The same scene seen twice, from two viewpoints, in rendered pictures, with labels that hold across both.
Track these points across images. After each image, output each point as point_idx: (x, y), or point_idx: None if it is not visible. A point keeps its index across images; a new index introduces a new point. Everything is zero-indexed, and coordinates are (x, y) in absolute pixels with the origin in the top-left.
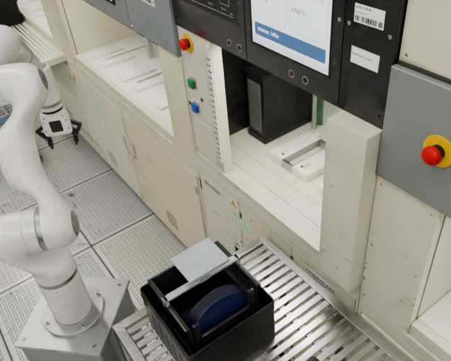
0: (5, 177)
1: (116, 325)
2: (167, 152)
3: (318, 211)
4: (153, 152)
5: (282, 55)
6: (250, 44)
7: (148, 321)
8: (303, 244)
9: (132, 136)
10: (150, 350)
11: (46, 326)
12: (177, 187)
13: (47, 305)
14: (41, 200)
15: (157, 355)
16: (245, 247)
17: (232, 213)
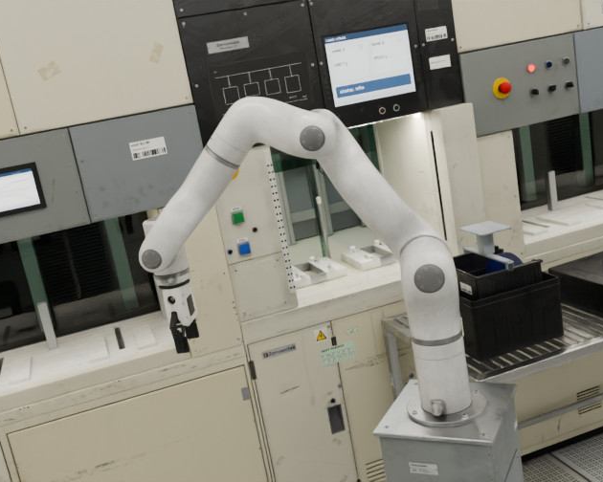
0: (390, 210)
1: (477, 379)
2: (167, 390)
3: (390, 270)
4: (122, 431)
5: (369, 100)
6: (332, 112)
7: (476, 362)
8: None
9: (40, 466)
10: (515, 359)
11: (469, 416)
12: (191, 442)
13: (440, 408)
14: (420, 218)
15: (522, 355)
16: (394, 325)
17: (320, 355)
